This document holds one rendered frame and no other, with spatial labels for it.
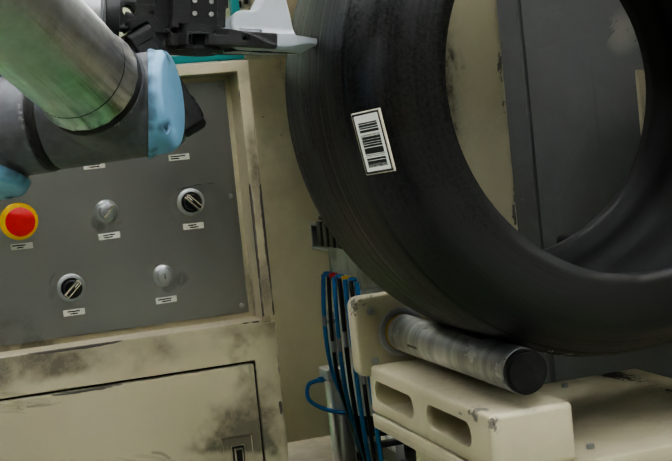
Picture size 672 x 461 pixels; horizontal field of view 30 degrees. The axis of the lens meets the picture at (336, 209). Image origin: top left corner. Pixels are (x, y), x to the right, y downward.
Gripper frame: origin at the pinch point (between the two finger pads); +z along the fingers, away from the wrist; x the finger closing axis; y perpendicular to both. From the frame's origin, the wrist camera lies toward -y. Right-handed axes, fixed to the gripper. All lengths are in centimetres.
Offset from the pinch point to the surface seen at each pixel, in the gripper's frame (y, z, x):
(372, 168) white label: -11.9, 4.2, -9.4
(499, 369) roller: -31.2, 17.4, -9.8
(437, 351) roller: -31.5, 17.4, 6.1
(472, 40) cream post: 5.1, 29.5, 25.7
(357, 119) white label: -7.4, 2.7, -9.1
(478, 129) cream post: -6.1, 30.5, 25.7
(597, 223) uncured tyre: -17.6, 42.5, 16.3
